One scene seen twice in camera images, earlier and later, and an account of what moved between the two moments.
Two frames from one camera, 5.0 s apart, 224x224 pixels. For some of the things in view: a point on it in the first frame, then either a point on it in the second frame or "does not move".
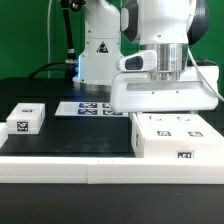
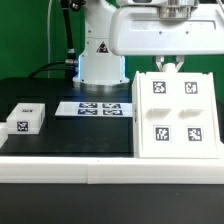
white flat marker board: (88, 108) does not move
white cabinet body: (161, 135) does not move
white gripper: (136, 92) → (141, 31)
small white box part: (26, 119) does not move
